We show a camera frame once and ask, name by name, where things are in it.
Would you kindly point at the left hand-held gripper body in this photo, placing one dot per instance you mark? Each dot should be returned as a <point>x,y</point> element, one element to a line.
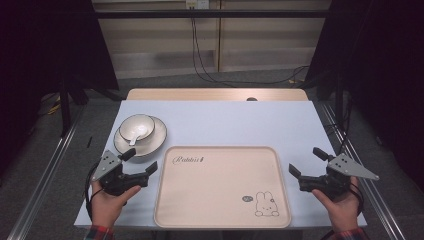
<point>107,165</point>

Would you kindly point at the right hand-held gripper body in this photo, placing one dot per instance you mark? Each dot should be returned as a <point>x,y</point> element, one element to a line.
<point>346,166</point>

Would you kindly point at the person's left hand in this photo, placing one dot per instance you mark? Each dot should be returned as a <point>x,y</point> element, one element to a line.
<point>106,205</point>

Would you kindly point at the person's right hand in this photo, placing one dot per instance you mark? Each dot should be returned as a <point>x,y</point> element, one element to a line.
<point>341,208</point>

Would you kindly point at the white ceramic spoon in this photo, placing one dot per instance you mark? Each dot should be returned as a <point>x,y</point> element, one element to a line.
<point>133,140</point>

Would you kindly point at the black pen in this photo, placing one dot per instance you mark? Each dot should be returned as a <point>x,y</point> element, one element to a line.
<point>89,142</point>

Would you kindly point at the white plate with dark rim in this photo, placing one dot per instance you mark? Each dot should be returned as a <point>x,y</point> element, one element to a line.
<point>157,139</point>

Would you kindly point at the white bowl with dark rim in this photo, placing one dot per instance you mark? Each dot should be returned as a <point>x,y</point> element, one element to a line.
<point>140,124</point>

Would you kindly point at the beige tray with rabbit print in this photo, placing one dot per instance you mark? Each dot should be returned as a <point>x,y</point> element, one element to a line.
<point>216,186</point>

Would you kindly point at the black metal stand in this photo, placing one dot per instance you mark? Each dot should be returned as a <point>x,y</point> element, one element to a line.
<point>65,110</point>

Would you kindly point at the white table mat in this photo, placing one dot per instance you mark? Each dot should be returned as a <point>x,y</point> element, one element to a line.
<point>233,123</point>

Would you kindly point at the wooden table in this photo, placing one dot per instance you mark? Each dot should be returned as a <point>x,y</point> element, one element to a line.
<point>200,94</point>

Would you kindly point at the dark curtain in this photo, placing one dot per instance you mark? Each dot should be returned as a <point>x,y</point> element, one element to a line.
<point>40,50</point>
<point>383,66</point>

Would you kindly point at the black metal crossbar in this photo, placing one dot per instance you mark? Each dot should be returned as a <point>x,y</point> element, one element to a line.
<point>213,13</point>

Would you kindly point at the aluminium floor rail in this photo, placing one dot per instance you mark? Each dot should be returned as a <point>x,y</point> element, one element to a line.
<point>376,196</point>
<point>46,173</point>

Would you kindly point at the white wall socket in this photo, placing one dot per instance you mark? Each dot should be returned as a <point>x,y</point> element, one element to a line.
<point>197,4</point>

